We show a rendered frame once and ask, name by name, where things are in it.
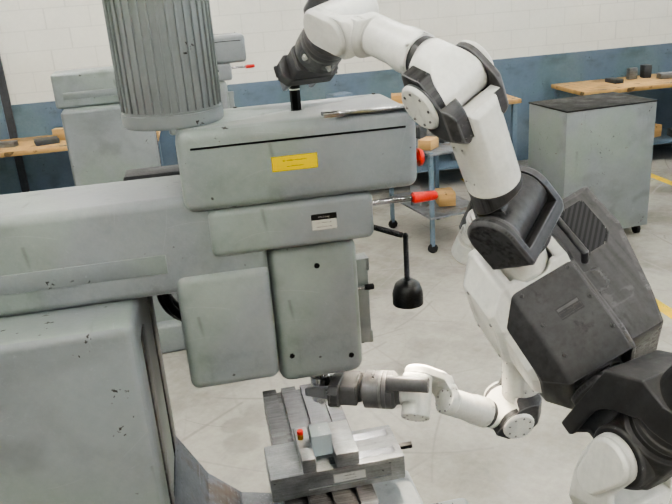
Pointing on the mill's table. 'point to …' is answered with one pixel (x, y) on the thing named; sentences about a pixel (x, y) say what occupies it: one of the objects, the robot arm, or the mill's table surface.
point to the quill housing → (316, 308)
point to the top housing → (295, 153)
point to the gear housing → (291, 223)
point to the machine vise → (292, 457)
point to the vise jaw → (343, 444)
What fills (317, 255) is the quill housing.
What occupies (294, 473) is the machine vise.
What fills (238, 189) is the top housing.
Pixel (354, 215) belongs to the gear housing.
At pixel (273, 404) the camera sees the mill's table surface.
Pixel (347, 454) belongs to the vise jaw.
